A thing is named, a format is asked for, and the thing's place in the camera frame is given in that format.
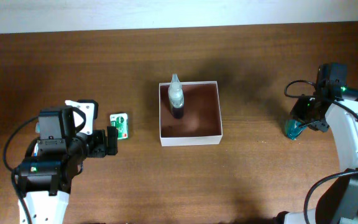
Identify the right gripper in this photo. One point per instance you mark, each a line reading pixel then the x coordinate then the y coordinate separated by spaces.
pixel 298 112

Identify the blue white toothbrush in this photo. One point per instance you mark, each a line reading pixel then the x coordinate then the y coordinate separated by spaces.
pixel 37 130

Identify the teal mouthwash bottle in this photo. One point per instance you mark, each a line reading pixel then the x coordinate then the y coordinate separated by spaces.
pixel 293 129

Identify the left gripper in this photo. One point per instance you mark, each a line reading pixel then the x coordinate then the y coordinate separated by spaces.
pixel 100 149

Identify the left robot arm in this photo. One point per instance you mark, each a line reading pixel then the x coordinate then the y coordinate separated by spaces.
pixel 42 181

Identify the white cardboard box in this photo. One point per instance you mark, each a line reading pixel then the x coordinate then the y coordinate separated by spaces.
pixel 201 124

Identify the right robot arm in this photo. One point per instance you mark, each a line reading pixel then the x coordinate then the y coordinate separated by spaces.
pixel 332 106

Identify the clear bottle with purple liquid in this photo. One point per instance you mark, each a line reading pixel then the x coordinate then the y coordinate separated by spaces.
pixel 176 97

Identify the green soap packet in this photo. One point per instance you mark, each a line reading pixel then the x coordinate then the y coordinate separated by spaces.
pixel 120 121

